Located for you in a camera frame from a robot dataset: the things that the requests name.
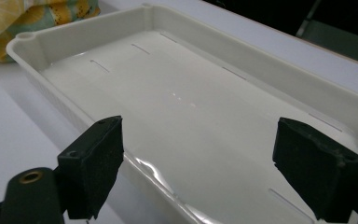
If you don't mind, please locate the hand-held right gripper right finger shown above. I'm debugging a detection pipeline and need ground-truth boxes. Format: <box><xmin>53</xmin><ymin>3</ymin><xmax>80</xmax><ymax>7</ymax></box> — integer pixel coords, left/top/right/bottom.
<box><xmin>271</xmin><ymin>117</ymin><xmax>358</xmax><ymax>224</ymax></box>

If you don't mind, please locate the yellow floral cloth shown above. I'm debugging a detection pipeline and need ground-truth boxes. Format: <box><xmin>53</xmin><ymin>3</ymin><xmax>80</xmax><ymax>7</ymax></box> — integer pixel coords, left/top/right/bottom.
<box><xmin>0</xmin><ymin>0</ymin><xmax>102</xmax><ymax>63</ymax></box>

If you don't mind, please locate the grey metal stand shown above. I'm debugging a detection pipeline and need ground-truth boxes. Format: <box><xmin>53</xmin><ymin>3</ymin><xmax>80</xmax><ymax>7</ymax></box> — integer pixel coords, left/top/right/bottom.
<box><xmin>295</xmin><ymin>0</ymin><xmax>358</xmax><ymax>68</ymax></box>

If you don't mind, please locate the white plastic tray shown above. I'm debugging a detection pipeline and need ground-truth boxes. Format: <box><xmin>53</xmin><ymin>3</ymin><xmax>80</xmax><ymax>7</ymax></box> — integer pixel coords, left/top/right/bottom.
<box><xmin>5</xmin><ymin>3</ymin><xmax>358</xmax><ymax>224</ymax></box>

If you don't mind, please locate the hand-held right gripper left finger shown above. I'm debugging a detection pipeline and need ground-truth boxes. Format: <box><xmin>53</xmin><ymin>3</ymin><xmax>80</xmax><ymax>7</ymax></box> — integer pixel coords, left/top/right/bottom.
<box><xmin>56</xmin><ymin>115</ymin><xmax>125</xmax><ymax>220</ymax></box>

